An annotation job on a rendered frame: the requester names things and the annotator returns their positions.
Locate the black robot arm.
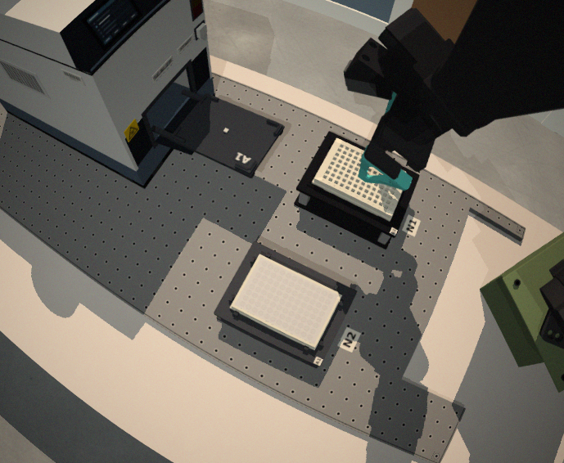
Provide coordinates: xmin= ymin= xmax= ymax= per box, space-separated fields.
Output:
xmin=344 ymin=0 xmax=564 ymax=349

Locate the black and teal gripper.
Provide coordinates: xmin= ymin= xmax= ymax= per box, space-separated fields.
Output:
xmin=358 ymin=92 xmax=447 ymax=191

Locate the small grey label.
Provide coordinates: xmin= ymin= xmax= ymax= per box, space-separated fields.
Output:
xmin=337 ymin=327 xmax=361 ymax=352

